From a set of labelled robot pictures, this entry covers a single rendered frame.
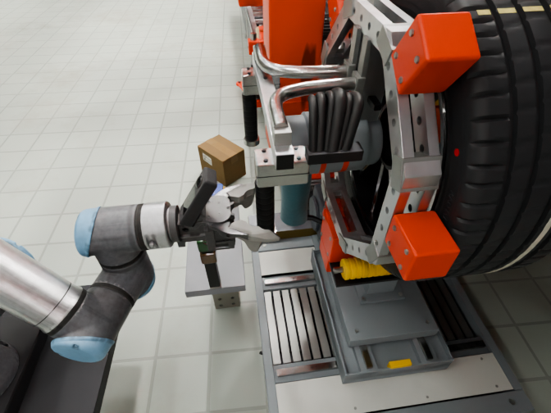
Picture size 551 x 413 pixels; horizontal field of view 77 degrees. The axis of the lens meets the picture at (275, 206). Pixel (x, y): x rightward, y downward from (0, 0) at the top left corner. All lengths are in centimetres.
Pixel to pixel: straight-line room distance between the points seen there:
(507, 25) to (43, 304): 82
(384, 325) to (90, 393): 88
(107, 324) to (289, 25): 88
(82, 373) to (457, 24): 116
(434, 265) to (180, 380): 104
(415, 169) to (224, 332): 107
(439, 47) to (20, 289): 70
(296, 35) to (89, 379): 112
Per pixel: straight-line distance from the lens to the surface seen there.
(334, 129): 56
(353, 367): 126
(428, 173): 58
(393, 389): 134
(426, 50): 52
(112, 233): 68
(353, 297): 128
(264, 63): 77
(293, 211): 106
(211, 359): 142
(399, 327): 127
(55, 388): 121
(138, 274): 77
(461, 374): 144
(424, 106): 60
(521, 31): 65
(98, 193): 216
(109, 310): 72
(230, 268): 105
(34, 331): 126
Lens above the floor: 130
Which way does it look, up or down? 45 degrees down
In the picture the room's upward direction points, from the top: straight up
